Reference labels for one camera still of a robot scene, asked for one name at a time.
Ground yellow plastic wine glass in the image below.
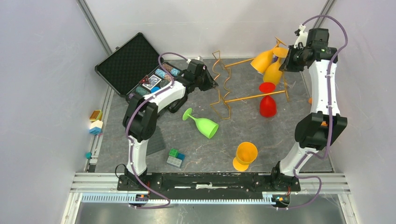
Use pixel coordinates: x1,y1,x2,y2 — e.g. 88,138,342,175
250,37,288,74
233,142,258,172
263,47,288,85

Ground gold wire wine glass rack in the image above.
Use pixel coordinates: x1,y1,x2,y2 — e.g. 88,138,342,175
210,50,290,120

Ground red plastic wine glass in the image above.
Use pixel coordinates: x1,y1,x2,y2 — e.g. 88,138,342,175
259,82,277,118

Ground green plastic wine glass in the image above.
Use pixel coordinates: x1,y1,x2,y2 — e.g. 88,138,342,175
182,108,219,139

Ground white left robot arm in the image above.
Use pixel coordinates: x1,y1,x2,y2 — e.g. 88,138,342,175
123,59,218,190

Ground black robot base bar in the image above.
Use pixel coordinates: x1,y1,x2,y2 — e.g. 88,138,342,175
117,172,301,200

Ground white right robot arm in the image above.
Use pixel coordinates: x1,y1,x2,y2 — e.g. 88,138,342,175
269,25,347,191

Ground black poker chip case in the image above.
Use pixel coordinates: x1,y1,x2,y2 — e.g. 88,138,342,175
95,33,181,103

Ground grey building baseplate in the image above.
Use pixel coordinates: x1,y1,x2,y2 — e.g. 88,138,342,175
146,126,166,156

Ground green grey blue bricks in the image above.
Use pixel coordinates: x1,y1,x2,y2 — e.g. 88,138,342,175
166,148,185,168

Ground yellow orange toy brick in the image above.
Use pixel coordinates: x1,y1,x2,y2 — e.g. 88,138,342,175
89,110,103,122

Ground white blue toy brick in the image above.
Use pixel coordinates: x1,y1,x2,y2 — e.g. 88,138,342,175
89,120,103,135

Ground small teal toy brick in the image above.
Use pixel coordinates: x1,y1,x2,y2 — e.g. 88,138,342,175
85,152,92,160

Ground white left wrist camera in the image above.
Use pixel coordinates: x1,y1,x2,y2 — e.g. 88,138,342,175
186,56,204,64

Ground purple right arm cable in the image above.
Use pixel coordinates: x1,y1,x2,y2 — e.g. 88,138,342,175
272,14,349,211

